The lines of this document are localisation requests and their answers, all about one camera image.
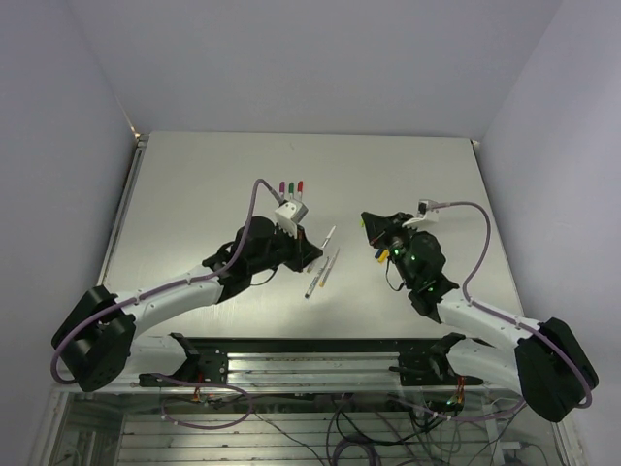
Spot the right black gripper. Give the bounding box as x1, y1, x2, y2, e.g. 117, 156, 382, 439
363, 212, 419, 286

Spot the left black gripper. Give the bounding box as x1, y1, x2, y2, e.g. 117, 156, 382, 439
248, 220, 322, 274

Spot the yellow pen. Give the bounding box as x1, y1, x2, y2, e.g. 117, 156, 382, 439
306, 224, 337, 273

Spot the dark blue pen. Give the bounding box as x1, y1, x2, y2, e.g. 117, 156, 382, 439
304, 257, 330, 299

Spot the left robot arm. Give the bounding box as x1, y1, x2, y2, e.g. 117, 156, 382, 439
50, 216, 322, 392

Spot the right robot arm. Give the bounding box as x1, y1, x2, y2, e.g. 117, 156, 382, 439
361, 202, 599, 422

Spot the orange pen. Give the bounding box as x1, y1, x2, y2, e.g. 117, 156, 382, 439
319, 248, 341, 287

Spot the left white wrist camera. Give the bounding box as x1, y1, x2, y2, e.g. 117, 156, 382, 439
275, 199, 309, 239

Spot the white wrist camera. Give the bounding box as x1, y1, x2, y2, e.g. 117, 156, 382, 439
403, 199, 440, 229
275, 199, 309, 239

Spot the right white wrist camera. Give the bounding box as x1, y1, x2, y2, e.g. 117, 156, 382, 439
403, 199, 440, 229

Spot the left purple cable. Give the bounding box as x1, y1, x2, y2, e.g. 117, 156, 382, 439
50, 179, 282, 430

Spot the purple cable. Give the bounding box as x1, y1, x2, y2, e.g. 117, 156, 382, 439
387, 199, 596, 423
50, 179, 282, 430

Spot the aluminium frame rail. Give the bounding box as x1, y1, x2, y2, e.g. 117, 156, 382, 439
52, 351, 564, 392

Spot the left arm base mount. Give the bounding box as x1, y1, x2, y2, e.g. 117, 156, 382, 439
138, 332, 229, 388

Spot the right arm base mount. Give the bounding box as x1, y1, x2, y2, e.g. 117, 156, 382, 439
388, 332, 467, 386

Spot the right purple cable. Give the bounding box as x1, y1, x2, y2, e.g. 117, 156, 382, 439
387, 199, 596, 423

